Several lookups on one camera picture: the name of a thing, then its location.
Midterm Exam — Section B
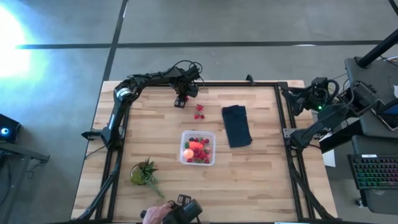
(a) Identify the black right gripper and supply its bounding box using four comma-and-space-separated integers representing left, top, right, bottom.
282, 86, 329, 116

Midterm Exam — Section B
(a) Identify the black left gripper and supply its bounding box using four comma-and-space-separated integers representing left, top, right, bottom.
174, 81, 199, 109

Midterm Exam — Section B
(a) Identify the clear plastic tupperware container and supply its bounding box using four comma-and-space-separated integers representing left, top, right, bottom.
179, 129, 217, 167

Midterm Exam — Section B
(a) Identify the orange carrot green top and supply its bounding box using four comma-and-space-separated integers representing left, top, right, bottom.
185, 141, 205, 151

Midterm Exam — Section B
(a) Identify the dark blue folded cloth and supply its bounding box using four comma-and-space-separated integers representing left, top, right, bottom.
221, 105, 253, 149

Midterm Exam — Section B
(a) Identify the white paper sheet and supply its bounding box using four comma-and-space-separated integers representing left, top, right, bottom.
320, 133, 337, 168

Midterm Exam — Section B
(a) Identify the grey desk top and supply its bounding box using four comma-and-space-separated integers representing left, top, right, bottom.
344, 57, 398, 139

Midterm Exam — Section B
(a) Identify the green potted succulent plant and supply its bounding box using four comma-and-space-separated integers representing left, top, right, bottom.
129, 157, 165, 199

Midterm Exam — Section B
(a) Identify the dark phone white edge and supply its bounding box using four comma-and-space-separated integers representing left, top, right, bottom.
374, 99, 398, 132

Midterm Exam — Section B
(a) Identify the black round pole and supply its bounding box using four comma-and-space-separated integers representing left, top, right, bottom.
356, 29, 398, 68

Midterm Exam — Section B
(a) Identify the black backlit keyboard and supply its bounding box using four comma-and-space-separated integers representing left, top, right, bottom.
347, 154, 398, 190

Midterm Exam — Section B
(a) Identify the black handheld device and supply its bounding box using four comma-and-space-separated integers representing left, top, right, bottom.
140, 194, 204, 224

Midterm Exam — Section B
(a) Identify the person's hand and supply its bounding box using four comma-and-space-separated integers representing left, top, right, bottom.
142, 202, 174, 224

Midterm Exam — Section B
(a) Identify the black box blue light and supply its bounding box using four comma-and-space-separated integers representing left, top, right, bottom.
0, 113, 22, 144

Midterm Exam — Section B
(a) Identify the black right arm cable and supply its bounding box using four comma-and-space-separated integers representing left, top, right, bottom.
325, 78, 342, 104

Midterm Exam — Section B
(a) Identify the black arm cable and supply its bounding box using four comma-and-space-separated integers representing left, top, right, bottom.
325, 78, 342, 104
172, 60, 205, 91

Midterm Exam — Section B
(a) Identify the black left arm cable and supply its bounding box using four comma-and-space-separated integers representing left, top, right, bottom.
172, 60, 205, 91

